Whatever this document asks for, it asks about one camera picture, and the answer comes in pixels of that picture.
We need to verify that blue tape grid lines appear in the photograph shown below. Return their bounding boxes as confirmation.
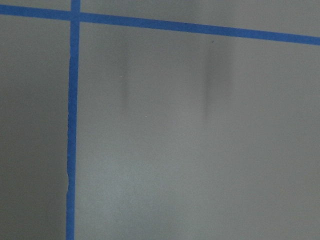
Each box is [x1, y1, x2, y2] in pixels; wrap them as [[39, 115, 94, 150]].
[[0, 0, 320, 240]]

